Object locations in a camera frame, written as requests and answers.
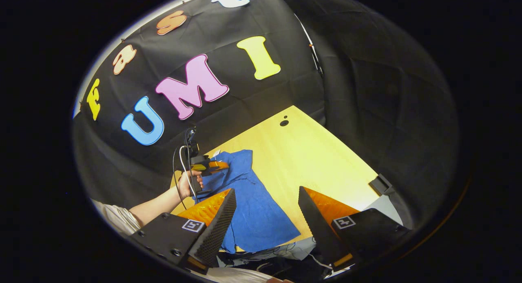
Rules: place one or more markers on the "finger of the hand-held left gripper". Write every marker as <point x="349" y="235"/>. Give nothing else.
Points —
<point x="212" y="166"/>

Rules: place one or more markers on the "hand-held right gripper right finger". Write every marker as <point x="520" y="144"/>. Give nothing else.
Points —
<point x="318" y="230"/>

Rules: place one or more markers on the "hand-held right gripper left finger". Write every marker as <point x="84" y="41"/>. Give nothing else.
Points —
<point x="216" y="230"/>

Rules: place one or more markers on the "black table clamp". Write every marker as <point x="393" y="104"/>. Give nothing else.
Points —
<point x="381" y="184"/>

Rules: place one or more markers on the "person's white shirt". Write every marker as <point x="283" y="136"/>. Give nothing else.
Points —
<point x="118" y="217"/>

